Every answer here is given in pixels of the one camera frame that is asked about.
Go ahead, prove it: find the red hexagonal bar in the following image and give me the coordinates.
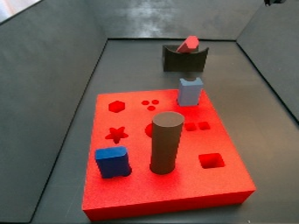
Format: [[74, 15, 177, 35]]
[[177, 36, 201, 53]]

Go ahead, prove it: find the dark brown cylinder peg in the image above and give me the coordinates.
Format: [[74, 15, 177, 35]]
[[150, 111, 185, 175]]

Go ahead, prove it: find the light blue peg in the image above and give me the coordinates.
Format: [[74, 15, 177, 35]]
[[178, 78, 203, 107]]

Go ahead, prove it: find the black curved cradle stand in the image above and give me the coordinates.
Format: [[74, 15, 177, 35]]
[[163, 45, 210, 72]]

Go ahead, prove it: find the dark blue peg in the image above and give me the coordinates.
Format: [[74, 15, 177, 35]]
[[95, 146, 133, 179]]

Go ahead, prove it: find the red shape-sorter block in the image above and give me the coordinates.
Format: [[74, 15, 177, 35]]
[[82, 89, 257, 221]]

